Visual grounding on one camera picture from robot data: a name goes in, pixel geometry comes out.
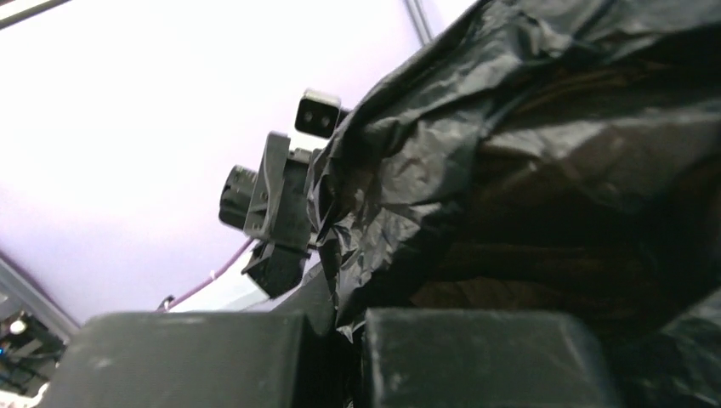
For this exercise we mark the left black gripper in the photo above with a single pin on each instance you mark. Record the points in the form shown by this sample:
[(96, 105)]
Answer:
[(277, 216)]

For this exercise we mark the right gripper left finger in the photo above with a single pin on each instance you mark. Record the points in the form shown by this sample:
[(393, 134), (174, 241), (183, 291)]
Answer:
[(276, 358)]

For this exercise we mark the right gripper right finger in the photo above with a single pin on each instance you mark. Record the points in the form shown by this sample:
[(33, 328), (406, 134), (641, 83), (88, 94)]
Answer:
[(462, 358)]

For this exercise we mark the black trash bag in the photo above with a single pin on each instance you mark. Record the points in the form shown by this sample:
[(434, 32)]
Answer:
[(550, 156)]

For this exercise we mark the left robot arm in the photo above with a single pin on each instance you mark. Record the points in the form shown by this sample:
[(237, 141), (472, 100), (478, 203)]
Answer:
[(236, 195)]

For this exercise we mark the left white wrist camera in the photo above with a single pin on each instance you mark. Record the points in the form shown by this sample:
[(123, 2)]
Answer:
[(317, 113)]

